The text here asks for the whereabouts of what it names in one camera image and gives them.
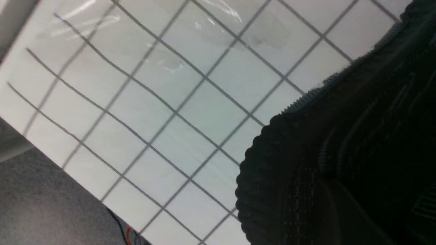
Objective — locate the black knit sneaker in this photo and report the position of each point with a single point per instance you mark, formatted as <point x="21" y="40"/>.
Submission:
<point x="353" y="161"/>

